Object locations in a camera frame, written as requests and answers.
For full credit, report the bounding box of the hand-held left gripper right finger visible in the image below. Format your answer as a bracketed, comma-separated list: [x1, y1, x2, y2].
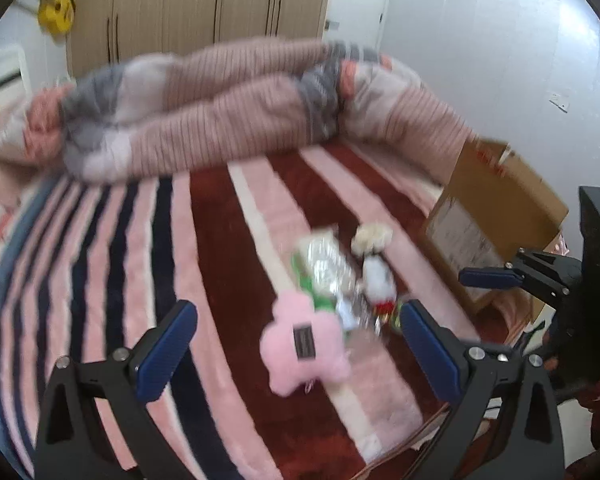
[399, 299, 567, 480]

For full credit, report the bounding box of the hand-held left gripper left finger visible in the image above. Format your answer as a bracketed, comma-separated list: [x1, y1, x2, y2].
[32, 300, 199, 480]

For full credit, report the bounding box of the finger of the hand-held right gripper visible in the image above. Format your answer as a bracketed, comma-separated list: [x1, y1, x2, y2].
[458, 248, 571, 306]

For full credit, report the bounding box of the cardboard box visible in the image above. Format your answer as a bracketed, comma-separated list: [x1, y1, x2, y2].
[424, 137, 571, 317]

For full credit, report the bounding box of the pink plush toy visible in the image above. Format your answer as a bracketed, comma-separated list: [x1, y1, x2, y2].
[259, 292, 354, 396]

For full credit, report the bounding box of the small green packet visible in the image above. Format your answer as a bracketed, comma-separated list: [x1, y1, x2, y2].
[387, 299, 407, 337]

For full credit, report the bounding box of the clear plastic bag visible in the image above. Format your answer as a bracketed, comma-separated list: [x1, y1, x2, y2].
[336, 287, 388, 347]

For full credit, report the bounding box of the white and red plush toy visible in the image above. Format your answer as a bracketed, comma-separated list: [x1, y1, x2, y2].
[361, 254, 399, 317]

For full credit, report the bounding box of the cream fluffy plush toy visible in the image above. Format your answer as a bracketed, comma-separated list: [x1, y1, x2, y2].
[351, 222, 394, 257]

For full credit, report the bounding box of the striped pink and red blanket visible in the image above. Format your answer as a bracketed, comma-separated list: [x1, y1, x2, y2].
[0, 137, 511, 480]

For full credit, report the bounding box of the green and white plastic packet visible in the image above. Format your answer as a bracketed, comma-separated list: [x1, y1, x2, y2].
[290, 229, 363, 311]

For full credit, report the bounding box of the folded pink striped quilt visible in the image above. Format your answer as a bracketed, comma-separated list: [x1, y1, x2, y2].
[0, 37, 481, 183]

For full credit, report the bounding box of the white door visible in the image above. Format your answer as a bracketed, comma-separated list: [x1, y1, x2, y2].
[322, 0, 395, 53]

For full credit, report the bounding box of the wooden wardrobe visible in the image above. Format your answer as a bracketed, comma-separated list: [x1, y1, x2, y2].
[65, 0, 336, 78]

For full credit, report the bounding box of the yellow hanging object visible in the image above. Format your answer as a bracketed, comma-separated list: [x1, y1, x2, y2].
[36, 0, 77, 37]

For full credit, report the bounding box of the white wall unit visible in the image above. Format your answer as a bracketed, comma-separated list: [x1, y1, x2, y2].
[0, 44, 28, 98]

